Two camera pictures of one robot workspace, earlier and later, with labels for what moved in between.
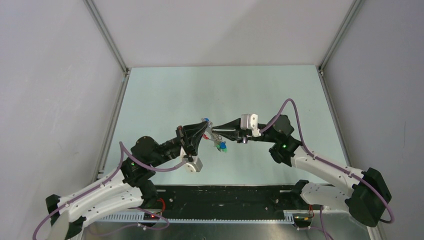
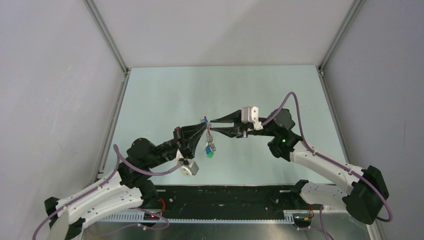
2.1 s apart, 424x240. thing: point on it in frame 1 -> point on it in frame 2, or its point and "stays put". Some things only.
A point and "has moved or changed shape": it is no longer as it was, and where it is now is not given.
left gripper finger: (194, 131) stays put
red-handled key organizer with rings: (209, 135) has moved or changed shape
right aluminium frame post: (343, 28) stays put
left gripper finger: (196, 138) stays put
